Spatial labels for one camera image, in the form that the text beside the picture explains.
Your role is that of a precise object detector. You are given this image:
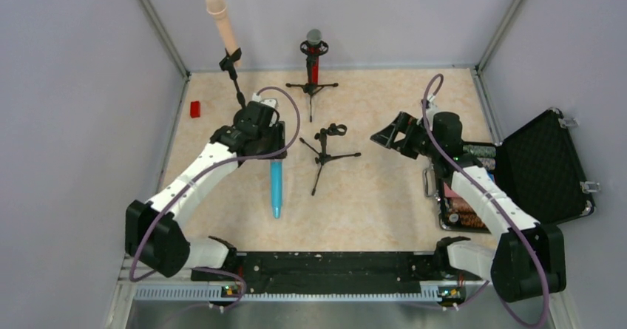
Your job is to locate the black carrying case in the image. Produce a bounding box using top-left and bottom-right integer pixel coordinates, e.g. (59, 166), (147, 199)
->
(430, 108), (599, 224)

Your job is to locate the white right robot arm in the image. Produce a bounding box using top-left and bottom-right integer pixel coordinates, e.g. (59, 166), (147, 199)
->
(370, 112), (566, 303)

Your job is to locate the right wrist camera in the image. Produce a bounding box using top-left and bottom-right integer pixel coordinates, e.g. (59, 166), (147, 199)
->
(423, 101), (440, 125)

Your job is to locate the red glitter microphone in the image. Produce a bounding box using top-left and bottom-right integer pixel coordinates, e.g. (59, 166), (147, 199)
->
(306, 29), (322, 84)

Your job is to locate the round base mic stand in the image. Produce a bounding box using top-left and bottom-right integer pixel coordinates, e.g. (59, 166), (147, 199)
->
(219, 48), (246, 119)

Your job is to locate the black tripod mic stand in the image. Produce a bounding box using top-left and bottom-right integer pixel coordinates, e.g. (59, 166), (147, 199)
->
(299, 123), (362, 196)

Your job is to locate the blue microphone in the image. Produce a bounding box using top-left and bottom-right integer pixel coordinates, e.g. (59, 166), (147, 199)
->
(270, 160), (283, 219)

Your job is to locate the small red block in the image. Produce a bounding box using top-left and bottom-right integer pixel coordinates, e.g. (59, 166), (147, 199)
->
(189, 101), (201, 118)

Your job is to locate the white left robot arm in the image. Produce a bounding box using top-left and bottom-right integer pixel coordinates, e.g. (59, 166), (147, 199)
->
(125, 98), (286, 278)

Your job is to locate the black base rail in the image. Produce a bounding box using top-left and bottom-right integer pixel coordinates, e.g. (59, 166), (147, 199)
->
(234, 251), (484, 296)

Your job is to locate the beige microphone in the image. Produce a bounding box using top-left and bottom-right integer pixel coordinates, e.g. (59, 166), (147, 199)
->
(205, 0), (240, 55)

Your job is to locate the shock mount tripod stand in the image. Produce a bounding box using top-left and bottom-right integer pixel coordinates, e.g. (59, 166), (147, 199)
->
(285, 40), (339, 122)

